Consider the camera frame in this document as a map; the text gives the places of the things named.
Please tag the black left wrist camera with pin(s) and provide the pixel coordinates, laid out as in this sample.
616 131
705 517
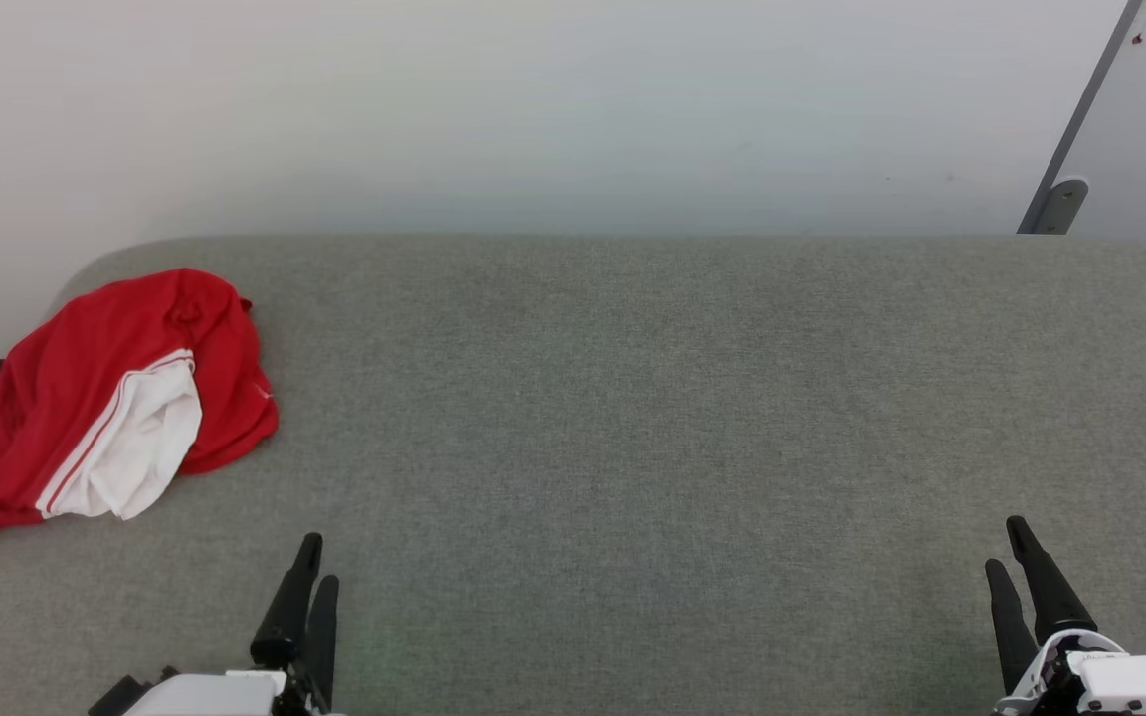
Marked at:
115 698

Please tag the grey metal post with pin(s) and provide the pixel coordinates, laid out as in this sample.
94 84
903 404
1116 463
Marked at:
1090 94

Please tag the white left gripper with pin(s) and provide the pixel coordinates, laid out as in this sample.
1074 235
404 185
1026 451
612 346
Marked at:
215 693

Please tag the red and white basketball jersey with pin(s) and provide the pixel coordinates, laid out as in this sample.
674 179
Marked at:
56 388

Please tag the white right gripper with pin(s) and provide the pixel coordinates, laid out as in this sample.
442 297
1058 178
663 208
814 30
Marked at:
1140 686

